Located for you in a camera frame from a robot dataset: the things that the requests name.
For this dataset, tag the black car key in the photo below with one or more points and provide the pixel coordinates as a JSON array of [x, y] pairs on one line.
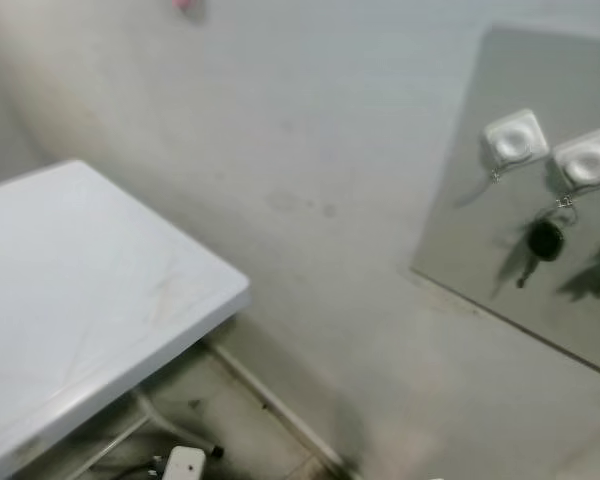
[[545, 240]]

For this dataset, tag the grey metal table leg frame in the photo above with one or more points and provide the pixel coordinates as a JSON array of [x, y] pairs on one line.
[[172, 427]]

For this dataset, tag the white square wall hook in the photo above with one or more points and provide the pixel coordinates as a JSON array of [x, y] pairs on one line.
[[515, 137], [588, 160]]

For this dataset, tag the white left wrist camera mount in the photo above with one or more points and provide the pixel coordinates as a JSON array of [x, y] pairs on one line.
[[185, 464]]

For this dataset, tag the white folding table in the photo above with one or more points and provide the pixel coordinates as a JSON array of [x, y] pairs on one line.
[[80, 290]]

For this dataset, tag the grey wall board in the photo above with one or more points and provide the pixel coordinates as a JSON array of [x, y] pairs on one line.
[[480, 220]]

